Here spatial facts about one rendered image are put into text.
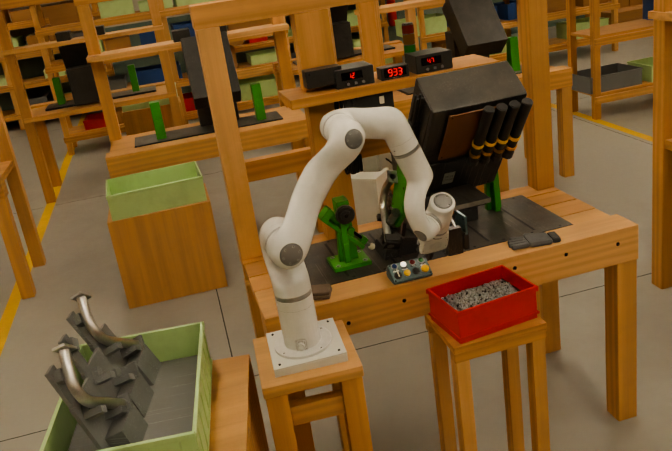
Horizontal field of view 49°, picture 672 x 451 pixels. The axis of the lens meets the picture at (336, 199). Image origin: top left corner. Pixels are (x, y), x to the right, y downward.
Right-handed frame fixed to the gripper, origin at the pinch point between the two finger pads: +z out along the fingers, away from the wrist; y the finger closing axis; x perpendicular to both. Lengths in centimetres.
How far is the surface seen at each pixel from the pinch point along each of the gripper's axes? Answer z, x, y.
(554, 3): 431, 582, 484
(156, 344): 10, -3, -99
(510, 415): 53, -48, 23
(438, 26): 433, 579, 307
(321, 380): -4, -36, -51
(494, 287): 3.2, -17.5, 18.4
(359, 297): 11.8, -3.9, -26.6
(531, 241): 11.0, 0.7, 44.0
